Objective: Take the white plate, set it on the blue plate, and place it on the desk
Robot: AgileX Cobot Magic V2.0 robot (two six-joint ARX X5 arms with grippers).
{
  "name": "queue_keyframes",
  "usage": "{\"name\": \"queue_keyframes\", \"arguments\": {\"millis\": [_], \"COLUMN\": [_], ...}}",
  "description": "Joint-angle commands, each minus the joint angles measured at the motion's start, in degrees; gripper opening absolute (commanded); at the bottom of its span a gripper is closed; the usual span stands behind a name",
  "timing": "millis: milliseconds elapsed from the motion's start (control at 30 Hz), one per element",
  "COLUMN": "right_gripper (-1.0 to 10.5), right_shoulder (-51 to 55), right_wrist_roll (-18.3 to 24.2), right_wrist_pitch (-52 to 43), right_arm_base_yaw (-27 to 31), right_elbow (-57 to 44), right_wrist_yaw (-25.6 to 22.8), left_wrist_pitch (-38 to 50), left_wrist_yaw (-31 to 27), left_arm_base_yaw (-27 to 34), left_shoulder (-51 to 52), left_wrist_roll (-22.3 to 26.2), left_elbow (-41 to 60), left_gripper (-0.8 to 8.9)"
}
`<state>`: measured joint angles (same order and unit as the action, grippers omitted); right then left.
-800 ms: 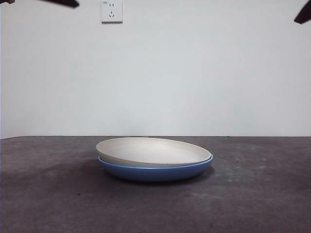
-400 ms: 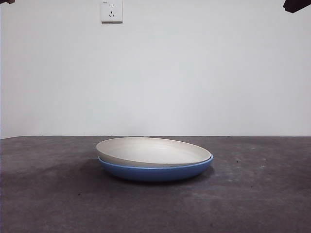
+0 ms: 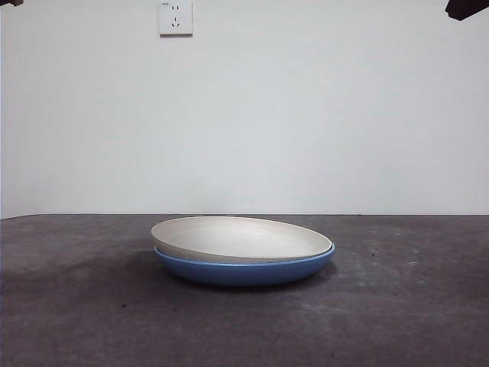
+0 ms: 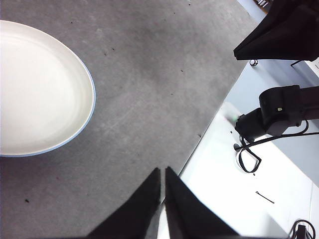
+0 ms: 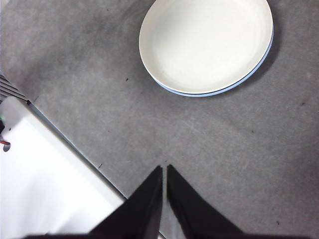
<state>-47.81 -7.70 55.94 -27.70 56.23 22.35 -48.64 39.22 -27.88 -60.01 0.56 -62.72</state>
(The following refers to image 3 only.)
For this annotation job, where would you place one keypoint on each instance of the white round plate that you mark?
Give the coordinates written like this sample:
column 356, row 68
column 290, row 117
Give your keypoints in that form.
column 237, row 239

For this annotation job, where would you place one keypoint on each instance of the blue round plate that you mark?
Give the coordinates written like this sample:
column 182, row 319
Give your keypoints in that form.
column 244, row 275

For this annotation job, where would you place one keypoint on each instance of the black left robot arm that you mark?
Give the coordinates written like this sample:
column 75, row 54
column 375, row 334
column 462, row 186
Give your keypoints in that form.
column 7, row 2

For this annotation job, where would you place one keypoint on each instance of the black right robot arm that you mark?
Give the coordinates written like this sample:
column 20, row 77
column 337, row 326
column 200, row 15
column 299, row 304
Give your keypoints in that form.
column 468, row 8

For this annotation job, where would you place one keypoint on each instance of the white wall socket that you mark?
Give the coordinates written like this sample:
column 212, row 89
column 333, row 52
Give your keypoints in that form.
column 175, row 19

